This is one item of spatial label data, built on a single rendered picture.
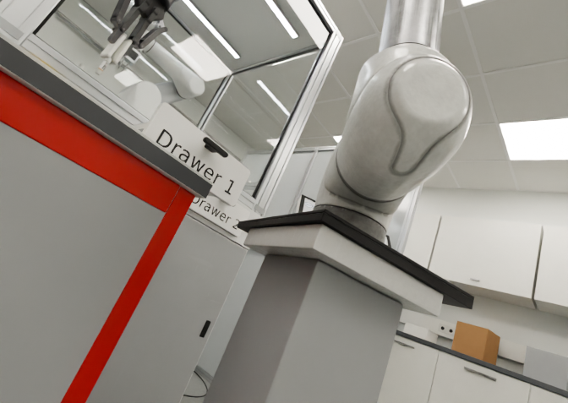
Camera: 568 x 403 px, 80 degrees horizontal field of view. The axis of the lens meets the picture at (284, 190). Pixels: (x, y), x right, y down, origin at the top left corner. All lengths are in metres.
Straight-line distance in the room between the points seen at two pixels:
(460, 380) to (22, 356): 3.06
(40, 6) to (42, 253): 0.78
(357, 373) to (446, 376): 2.71
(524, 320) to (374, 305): 3.44
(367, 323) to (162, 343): 0.84
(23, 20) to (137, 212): 0.72
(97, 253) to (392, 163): 0.40
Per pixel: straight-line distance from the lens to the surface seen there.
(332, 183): 0.64
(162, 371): 1.34
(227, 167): 0.87
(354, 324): 0.59
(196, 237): 1.24
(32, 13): 1.13
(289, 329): 0.53
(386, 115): 0.45
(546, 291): 3.70
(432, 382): 3.35
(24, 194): 0.46
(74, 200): 0.47
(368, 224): 0.63
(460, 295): 0.70
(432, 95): 0.47
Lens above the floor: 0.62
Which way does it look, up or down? 19 degrees up
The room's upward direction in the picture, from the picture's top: 24 degrees clockwise
